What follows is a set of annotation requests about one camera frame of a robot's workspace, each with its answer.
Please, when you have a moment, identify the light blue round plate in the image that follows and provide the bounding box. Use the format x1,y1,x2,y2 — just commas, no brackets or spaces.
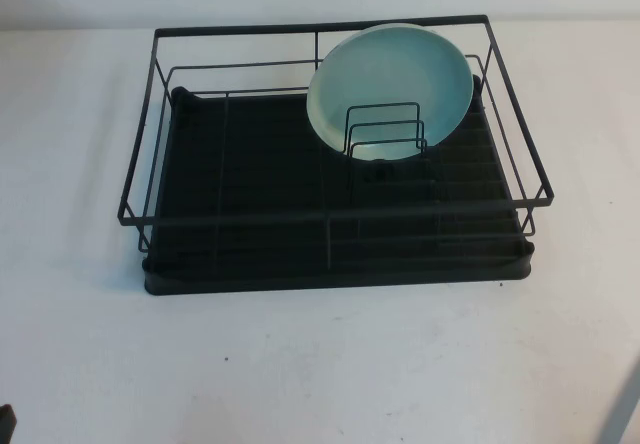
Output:
305,23,474,162

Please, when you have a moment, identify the black plastic drip tray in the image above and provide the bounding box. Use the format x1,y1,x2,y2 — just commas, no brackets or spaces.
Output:
141,75,537,297

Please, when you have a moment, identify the black wire dish rack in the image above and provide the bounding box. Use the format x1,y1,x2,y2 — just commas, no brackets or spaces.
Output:
115,13,557,266

